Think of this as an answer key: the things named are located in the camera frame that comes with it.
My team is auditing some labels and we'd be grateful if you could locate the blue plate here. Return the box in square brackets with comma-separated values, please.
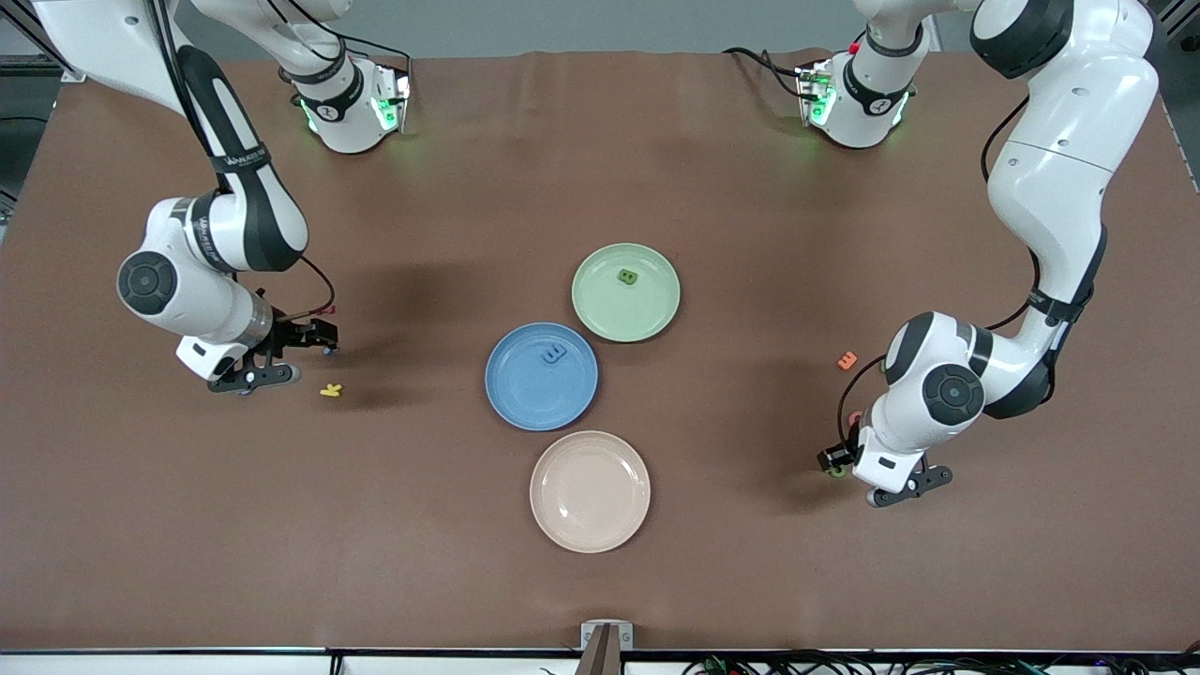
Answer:
[485, 322, 599, 432]

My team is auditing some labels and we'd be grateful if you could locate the brown table cover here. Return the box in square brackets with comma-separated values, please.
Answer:
[0, 49, 1200, 653]

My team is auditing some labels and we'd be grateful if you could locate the beige plate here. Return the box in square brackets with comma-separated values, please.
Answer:
[530, 430, 652, 554]

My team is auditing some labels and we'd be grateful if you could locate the green plate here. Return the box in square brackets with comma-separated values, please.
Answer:
[571, 243, 682, 343]

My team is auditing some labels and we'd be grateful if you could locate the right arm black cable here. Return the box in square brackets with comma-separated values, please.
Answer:
[150, 0, 337, 322]

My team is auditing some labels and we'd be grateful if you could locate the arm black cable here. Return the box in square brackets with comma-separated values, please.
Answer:
[837, 94, 1046, 449]
[150, 0, 337, 322]

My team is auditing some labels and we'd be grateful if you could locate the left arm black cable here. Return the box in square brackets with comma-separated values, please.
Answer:
[837, 94, 1046, 449]

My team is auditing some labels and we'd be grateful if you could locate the grey metal bracket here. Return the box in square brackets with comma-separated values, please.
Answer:
[580, 620, 635, 652]

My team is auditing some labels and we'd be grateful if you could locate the black base cable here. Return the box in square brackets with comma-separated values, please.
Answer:
[722, 45, 809, 102]
[333, 36, 413, 99]

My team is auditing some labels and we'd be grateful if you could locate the dark camera post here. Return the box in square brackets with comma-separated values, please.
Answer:
[574, 625, 623, 675]

